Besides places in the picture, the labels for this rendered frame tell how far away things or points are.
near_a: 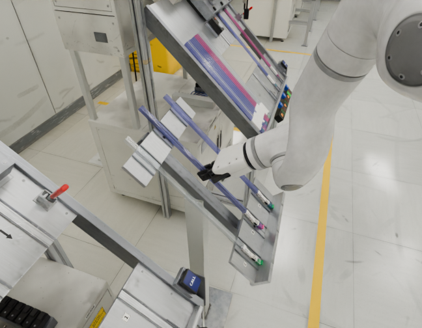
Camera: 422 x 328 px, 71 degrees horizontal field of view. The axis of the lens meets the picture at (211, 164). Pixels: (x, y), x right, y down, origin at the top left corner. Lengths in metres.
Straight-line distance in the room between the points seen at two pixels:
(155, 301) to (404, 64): 0.67
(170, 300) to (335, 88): 0.60
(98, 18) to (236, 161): 0.93
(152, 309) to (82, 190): 1.59
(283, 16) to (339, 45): 4.33
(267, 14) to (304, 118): 4.29
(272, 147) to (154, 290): 0.44
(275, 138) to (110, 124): 1.15
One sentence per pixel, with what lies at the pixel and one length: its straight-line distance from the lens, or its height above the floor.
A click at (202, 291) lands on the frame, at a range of 0.89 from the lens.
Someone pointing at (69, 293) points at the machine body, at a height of 0.62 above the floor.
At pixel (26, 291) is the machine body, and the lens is 1.11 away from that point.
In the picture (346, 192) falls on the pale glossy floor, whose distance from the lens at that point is 2.27.
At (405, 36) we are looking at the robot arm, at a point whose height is 1.41.
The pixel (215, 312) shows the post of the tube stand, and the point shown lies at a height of 0.01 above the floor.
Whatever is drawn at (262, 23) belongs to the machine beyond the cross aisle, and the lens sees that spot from 4.86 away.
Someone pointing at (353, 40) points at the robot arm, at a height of 1.36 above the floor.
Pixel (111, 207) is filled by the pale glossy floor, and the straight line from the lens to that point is 2.07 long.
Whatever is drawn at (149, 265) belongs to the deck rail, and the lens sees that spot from 0.76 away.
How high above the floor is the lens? 1.48
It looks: 41 degrees down
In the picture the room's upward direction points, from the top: straight up
